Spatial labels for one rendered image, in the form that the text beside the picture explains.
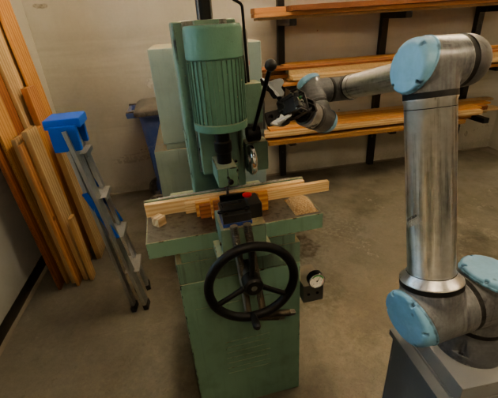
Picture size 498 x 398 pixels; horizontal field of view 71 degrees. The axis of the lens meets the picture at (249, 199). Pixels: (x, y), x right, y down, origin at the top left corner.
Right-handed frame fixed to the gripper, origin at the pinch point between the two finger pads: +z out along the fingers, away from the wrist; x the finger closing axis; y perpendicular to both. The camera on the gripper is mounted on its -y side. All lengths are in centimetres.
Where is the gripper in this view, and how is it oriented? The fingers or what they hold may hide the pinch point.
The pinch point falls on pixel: (263, 101)
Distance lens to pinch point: 109.8
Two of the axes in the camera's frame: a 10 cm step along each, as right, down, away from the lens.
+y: 7.3, -2.9, -6.2
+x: 1.9, 9.6, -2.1
